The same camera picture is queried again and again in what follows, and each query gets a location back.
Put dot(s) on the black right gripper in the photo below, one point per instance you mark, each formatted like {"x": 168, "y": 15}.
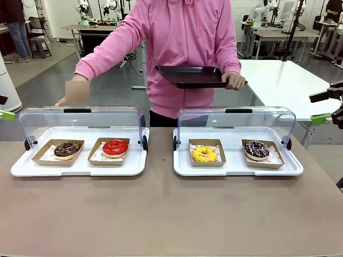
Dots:
{"x": 338, "y": 91}

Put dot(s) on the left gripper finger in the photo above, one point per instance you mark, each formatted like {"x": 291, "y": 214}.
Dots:
{"x": 2, "y": 99}
{"x": 6, "y": 115}

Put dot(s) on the chocolate sprinkle donut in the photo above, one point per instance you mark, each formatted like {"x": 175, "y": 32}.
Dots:
{"x": 40, "y": 160}

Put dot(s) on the chocolate sprinkled donut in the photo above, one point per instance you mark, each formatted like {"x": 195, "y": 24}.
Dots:
{"x": 60, "y": 151}

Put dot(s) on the red glazed donut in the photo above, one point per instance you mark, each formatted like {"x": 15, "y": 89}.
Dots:
{"x": 107, "y": 163}
{"x": 110, "y": 151}

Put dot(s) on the dark brown serving tray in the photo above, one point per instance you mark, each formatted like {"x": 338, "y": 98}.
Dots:
{"x": 193, "y": 76}

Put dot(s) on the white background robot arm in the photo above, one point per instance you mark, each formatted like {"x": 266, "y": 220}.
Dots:
{"x": 259, "y": 13}
{"x": 111, "y": 8}
{"x": 85, "y": 10}

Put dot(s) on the person's left forearm pink sleeve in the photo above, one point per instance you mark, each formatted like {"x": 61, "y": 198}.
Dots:
{"x": 231, "y": 65}

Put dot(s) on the person's right forearm pink sleeve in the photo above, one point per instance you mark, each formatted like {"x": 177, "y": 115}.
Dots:
{"x": 93, "y": 61}

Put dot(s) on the person in dark top jeans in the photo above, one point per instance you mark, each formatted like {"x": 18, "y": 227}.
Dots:
{"x": 16, "y": 26}

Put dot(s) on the dark berry donut in box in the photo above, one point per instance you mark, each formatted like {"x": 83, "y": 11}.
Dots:
{"x": 268, "y": 166}

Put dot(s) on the dark purple sprinkled donut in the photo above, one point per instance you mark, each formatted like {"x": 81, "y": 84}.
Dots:
{"x": 250, "y": 153}

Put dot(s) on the person in dark clothes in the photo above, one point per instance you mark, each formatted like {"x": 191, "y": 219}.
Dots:
{"x": 335, "y": 6}

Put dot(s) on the yellow sprinkle donut in box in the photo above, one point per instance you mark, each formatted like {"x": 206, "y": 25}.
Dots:
{"x": 206, "y": 165}

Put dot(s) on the yellow sprinkled donut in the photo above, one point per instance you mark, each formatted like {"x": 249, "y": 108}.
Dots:
{"x": 198, "y": 156}

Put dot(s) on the person in pink hoodie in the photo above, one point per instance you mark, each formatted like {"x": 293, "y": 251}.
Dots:
{"x": 174, "y": 40}

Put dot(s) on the person's right hand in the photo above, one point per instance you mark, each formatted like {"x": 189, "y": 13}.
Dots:
{"x": 77, "y": 91}

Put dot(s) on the person's left hand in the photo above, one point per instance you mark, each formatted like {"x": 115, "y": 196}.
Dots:
{"x": 234, "y": 81}

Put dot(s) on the white round pillar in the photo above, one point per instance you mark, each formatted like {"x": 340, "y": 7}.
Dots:
{"x": 8, "y": 80}

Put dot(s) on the white rectangular table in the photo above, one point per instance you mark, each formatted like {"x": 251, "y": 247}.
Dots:
{"x": 281, "y": 80}

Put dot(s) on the white printed paper liner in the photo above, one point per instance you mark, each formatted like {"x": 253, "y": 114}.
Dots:
{"x": 276, "y": 159}
{"x": 220, "y": 152}
{"x": 49, "y": 155}
{"x": 98, "y": 154}

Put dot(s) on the black chair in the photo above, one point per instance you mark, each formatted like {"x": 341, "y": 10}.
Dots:
{"x": 40, "y": 40}

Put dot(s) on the clear display case lid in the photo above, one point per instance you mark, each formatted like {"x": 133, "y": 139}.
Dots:
{"x": 235, "y": 119}
{"x": 80, "y": 117}

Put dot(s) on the dark block at table edge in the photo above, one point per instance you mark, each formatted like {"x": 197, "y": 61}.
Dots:
{"x": 339, "y": 184}

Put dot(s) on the grey-top lab table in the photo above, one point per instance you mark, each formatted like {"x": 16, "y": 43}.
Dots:
{"x": 281, "y": 34}

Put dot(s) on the black tripod stand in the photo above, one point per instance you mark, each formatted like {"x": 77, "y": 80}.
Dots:
{"x": 292, "y": 29}

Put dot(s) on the white display case base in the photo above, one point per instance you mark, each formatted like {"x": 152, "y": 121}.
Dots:
{"x": 233, "y": 166}
{"x": 85, "y": 166}

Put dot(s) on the wood-top lab table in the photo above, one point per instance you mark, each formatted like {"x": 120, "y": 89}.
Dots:
{"x": 80, "y": 27}

